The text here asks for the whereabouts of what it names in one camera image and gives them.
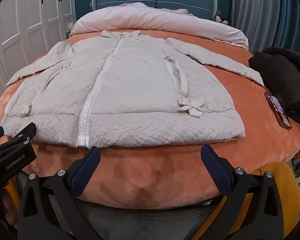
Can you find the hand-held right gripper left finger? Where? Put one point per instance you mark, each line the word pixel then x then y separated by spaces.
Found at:
pixel 86 170

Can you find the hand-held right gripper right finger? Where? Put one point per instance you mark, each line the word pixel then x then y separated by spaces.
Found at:
pixel 216 167

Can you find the white quilted zip jacket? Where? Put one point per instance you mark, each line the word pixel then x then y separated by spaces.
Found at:
pixel 140 85

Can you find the person's left hand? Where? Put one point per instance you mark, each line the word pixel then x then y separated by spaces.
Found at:
pixel 8 205

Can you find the orange bed blanket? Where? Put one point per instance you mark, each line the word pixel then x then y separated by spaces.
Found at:
pixel 152 172

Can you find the grey bed base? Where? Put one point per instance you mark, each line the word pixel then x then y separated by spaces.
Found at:
pixel 150 220

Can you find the smartphone in dark case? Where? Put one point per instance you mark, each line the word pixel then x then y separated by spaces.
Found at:
pixel 277 110

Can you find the white panelled wardrobe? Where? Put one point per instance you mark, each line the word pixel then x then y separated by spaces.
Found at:
pixel 27 30

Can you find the black puffer jacket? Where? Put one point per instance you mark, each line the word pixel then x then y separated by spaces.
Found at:
pixel 285 80

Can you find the pale bedside item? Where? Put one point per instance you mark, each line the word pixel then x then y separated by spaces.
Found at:
pixel 70 28

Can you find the small dark bedside item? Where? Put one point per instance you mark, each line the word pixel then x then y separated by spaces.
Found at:
pixel 222 18

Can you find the pale pink duvet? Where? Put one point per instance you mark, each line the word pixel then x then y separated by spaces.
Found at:
pixel 160 20

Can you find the grey curtain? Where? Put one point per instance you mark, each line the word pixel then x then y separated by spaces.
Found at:
pixel 265 12

